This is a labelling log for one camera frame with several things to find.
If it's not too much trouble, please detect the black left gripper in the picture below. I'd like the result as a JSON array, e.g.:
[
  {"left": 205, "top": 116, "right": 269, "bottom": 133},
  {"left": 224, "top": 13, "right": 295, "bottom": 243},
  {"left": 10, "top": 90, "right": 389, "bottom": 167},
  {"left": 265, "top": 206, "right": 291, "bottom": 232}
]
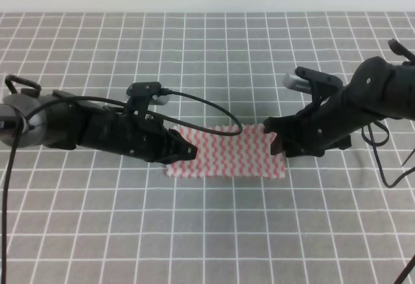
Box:
[{"left": 77, "top": 102, "right": 198, "bottom": 164}]

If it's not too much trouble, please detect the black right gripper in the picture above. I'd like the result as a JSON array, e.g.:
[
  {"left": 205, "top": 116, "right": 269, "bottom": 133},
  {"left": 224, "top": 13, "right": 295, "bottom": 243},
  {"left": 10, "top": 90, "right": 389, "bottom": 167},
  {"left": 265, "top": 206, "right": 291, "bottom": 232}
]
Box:
[{"left": 263, "top": 97, "right": 363, "bottom": 158}]

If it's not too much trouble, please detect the pink white wavy towel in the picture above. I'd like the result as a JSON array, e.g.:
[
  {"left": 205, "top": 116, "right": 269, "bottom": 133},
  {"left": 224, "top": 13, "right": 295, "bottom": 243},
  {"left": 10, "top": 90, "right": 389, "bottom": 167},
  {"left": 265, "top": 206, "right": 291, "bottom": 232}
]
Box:
[{"left": 166, "top": 124, "right": 286, "bottom": 179}]

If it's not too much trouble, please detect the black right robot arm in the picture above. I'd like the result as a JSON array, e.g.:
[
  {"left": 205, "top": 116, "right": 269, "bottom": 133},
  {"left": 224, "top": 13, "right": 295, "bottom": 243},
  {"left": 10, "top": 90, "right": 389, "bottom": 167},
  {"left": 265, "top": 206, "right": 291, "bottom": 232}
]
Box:
[{"left": 263, "top": 39, "right": 414, "bottom": 158}]

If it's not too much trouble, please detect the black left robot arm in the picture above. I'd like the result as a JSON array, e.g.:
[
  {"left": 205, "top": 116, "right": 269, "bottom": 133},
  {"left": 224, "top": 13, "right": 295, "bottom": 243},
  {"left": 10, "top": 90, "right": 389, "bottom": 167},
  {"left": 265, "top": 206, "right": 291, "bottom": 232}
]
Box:
[{"left": 1, "top": 75, "right": 197, "bottom": 164}]

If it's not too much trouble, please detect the black left camera cable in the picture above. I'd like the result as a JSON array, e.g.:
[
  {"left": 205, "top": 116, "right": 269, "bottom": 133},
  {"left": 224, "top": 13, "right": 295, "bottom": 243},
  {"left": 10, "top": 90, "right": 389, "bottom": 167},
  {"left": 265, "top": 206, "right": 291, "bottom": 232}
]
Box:
[{"left": 0, "top": 89, "right": 244, "bottom": 284}]

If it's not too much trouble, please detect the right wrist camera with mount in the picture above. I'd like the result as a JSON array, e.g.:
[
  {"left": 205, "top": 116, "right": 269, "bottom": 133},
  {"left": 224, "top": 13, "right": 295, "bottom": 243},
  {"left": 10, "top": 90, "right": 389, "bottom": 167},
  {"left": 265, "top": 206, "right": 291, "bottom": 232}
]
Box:
[{"left": 283, "top": 67, "right": 344, "bottom": 102}]

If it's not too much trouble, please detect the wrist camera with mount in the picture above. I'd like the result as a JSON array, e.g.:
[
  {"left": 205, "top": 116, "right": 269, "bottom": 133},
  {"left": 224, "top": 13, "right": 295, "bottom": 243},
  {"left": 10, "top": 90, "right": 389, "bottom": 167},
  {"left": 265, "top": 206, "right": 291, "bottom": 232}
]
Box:
[
  {"left": 283, "top": 67, "right": 344, "bottom": 102},
  {"left": 124, "top": 82, "right": 170, "bottom": 118}
]

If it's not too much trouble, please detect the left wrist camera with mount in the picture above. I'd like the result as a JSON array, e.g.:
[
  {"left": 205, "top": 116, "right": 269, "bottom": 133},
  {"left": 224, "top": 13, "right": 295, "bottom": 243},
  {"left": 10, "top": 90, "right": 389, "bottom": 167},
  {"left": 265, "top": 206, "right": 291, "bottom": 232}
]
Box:
[{"left": 124, "top": 82, "right": 170, "bottom": 118}]

